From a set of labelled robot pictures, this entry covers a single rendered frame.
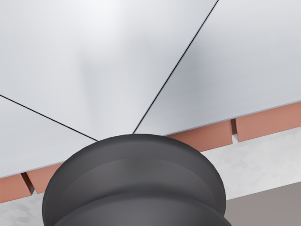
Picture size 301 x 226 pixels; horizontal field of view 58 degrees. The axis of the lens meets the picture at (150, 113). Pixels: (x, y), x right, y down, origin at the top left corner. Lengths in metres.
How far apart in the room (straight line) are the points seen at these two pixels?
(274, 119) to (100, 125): 0.15
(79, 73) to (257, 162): 0.35
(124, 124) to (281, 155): 0.33
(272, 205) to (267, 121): 1.33
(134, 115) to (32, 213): 0.34
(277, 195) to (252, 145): 1.11
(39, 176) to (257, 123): 0.19
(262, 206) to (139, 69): 1.42
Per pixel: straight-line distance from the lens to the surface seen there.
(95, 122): 0.18
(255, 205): 1.52
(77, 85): 0.17
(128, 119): 0.18
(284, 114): 0.25
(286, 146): 0.47
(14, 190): 0.27
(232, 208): 1.49
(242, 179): 0.47
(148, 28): 0.16
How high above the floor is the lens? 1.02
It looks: 67 degrees down
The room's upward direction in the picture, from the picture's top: 167 degrees clockwise
